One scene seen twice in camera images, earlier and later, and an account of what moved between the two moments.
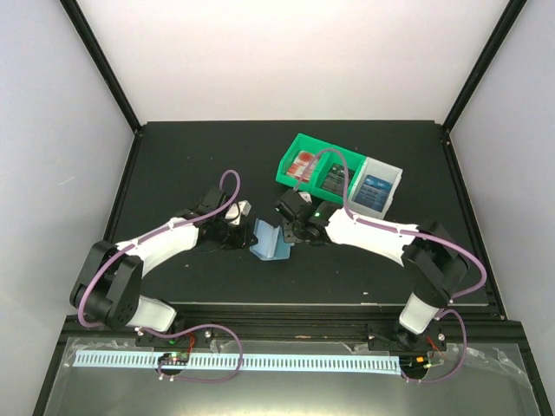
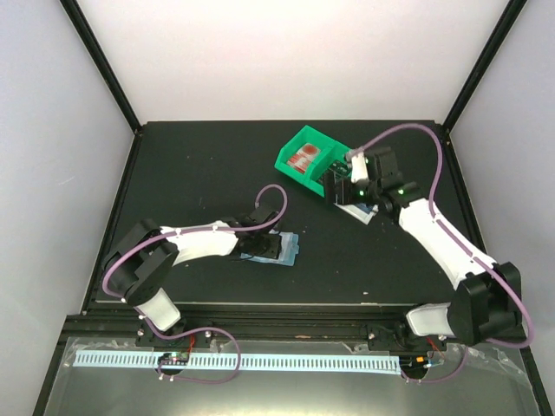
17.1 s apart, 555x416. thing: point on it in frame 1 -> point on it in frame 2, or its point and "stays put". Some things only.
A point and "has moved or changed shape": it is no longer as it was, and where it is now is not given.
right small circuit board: (414, 365) stays put
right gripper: (288, 232) -> (343, 195)
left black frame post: (91, 46) stays put
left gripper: (243, 241) -> (274, 250)
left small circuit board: (178, 358) stays put
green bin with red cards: (302, 162) has moved or changed shape
